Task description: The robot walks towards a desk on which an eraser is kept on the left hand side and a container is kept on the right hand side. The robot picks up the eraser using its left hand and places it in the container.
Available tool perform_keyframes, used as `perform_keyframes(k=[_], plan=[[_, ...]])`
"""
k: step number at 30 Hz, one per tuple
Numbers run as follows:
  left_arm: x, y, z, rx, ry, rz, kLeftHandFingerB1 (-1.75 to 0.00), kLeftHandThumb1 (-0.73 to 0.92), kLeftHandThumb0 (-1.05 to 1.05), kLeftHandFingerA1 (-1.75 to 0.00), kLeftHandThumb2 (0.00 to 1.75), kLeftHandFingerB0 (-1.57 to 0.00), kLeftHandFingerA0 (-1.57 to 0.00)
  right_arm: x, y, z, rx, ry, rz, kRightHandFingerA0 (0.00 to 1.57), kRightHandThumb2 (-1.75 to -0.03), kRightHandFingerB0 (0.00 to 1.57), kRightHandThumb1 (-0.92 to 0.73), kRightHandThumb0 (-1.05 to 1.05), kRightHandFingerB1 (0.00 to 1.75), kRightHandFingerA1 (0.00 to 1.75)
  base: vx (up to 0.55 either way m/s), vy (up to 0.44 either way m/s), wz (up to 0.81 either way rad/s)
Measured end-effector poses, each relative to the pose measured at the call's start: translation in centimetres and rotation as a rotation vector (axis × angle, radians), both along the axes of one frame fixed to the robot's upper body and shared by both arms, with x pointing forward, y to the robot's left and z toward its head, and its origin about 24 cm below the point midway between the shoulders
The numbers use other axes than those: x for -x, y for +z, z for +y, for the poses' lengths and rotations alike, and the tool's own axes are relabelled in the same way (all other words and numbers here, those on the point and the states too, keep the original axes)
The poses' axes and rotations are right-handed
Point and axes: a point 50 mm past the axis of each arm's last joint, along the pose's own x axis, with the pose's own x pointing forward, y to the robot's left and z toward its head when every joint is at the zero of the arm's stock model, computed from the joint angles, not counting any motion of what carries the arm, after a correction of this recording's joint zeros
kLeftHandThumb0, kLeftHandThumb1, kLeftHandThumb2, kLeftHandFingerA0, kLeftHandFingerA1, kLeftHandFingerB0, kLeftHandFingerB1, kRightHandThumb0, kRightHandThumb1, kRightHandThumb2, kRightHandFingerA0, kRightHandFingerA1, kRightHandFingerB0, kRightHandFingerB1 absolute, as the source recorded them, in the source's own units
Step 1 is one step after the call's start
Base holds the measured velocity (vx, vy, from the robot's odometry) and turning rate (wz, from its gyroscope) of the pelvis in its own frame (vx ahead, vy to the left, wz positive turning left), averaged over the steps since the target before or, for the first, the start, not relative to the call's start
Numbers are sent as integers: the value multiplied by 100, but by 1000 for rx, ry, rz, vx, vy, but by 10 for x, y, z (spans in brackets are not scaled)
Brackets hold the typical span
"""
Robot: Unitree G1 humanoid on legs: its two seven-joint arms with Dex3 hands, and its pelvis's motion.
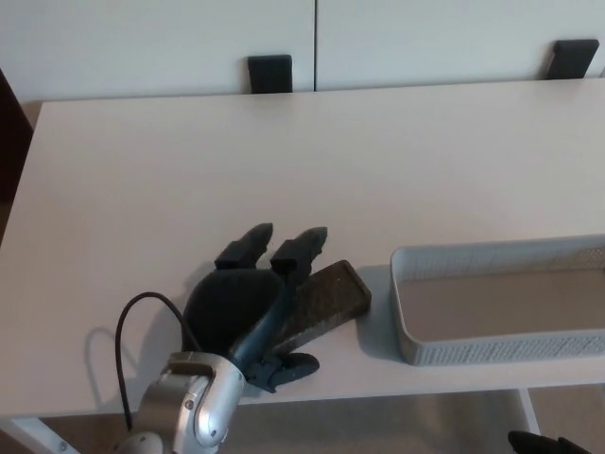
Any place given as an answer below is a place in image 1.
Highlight dark grey felt eraser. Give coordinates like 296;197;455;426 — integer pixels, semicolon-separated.
270;259;373;357

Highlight right black wall bracket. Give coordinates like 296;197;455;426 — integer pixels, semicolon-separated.
546;39;601;80

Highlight dark brown furniture panel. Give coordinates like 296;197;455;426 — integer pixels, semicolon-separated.
0;67;35;205

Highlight left black wall bracket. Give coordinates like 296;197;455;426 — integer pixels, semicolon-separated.
247;54;295;95

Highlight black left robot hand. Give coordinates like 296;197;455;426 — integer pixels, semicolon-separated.
182;222;330;395

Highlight white metal desk leg frame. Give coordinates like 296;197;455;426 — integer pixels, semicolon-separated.
518;387;543;435
0;414;82;454

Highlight grey perforated plastic container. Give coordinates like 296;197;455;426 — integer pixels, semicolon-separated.
389;234;605;367

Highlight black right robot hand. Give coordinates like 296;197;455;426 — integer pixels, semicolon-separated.
507;428;588;454

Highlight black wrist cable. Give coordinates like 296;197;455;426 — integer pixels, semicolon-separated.
114;291;200;432

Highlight black wall bracket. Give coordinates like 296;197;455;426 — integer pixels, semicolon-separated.
247;54;295;95
546;39;601;80

